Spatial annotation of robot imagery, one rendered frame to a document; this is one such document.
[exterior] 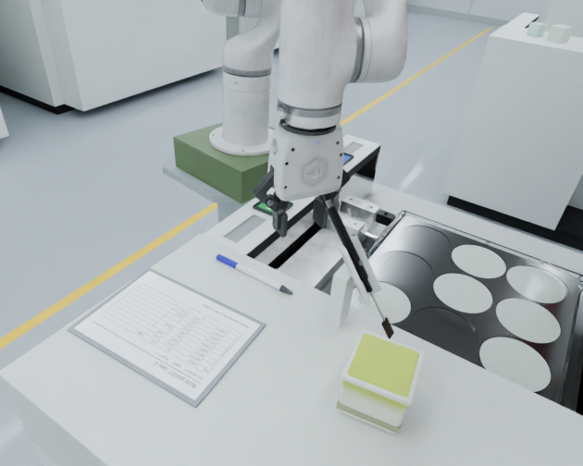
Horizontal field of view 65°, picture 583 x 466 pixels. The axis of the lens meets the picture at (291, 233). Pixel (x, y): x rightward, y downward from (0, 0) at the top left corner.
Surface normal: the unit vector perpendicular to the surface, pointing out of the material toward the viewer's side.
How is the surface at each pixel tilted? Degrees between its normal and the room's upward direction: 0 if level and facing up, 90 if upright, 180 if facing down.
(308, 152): 86
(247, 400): 0
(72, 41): 90
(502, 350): 0
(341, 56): 87
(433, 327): 0
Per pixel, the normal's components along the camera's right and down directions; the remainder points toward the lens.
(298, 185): 0.40, 0.54
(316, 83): 0.07, 0.57
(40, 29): 0.84, 0.37
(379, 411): -0.40, 0.51
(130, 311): 0.07, -0.81
